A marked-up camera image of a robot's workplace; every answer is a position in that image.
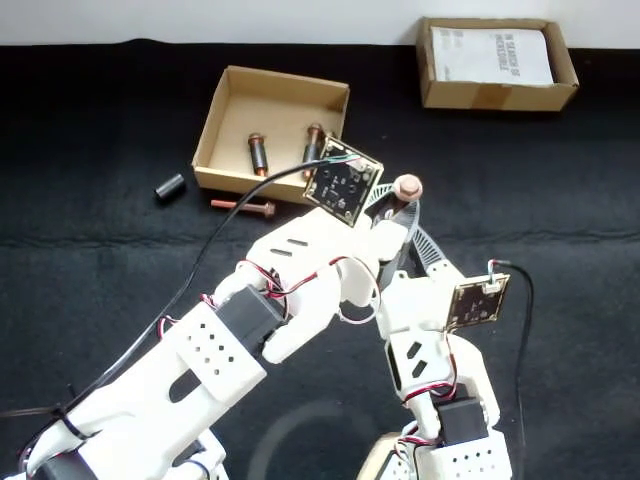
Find copper bolt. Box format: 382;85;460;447
393;173;425;205
209;198;277;220

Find bolt with sleeve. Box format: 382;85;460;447
246;131;272;179
301;123;327;182

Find open cardboard box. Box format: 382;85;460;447
191;64;351;205

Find cardboard box with booklet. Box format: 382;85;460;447
415;17;581;112

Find black sleeve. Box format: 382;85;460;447
153;171;188;205

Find white paper booklet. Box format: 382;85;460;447
430;25;556;88

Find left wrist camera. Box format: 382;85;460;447
302;134;385;229

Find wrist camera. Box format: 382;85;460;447
445;272;513;334
302;134;385;229

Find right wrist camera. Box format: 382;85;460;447
445;272;513;334

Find black cable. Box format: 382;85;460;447
492;259;535;480
9;155;362;469

